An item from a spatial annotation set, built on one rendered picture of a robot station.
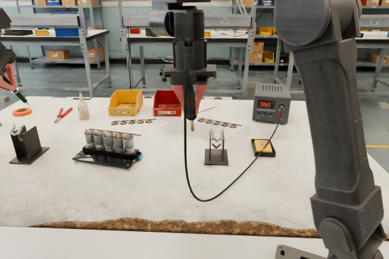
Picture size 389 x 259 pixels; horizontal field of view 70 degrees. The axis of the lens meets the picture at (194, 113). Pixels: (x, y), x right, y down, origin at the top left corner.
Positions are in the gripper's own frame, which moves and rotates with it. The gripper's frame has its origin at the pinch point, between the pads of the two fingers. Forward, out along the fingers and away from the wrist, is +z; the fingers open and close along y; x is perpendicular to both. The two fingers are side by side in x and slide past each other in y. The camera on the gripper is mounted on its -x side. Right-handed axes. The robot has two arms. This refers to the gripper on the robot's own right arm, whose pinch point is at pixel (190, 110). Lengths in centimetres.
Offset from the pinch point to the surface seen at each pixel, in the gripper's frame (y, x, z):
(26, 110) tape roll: 61, -36, 14
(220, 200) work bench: -6.1, 7.1, 17.1
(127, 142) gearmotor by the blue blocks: 16.6, -6.9, 11.1
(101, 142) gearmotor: 24.0, -8.9, 12.2
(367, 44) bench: -168, -241, 20
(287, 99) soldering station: -28.7, -29.8, 7.4
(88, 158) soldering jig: 26.6, -5.8, 15.2
